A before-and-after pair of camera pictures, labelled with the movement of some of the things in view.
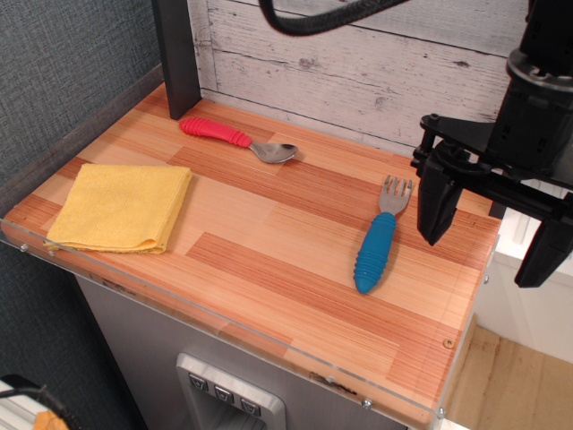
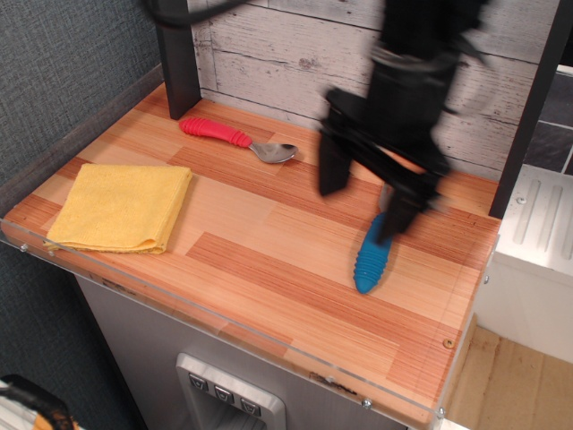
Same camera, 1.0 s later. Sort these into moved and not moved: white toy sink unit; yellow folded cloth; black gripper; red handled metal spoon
Moved: black gripper
Not moved: red handled metal spoon; yellow folded cloth; white toy sink unit
